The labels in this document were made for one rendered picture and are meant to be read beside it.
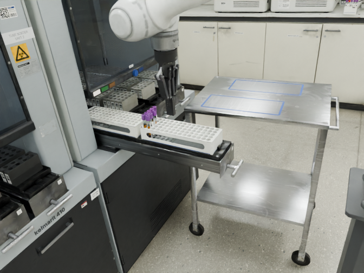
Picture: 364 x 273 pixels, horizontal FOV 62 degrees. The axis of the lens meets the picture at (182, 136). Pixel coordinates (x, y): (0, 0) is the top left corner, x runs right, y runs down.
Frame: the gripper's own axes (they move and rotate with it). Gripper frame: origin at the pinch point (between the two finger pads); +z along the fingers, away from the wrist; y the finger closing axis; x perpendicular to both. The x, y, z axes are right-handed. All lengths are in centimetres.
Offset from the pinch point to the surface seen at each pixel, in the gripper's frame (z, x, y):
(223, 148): 13.2, -20.3, 0.1
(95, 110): 9.2, 38.7, 1.3
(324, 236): 94, -60, 54
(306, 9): 3, -11, 230
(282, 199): 67, -36, 44
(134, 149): 18.3, 14.1, -6.6
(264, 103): 13.0, -23.3, 41.3
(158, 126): 8.7, 5.2, -1.5
